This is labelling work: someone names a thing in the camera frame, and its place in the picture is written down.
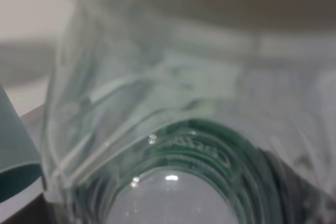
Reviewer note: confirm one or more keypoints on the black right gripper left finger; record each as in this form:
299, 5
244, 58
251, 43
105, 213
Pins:
27, 206

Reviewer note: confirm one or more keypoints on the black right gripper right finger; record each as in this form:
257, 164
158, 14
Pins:
300, 200

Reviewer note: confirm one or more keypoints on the teal plastic cup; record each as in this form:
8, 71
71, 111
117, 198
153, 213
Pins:
20, 162

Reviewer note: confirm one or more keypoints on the clear plastic water bottle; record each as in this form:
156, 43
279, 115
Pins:
151, 119

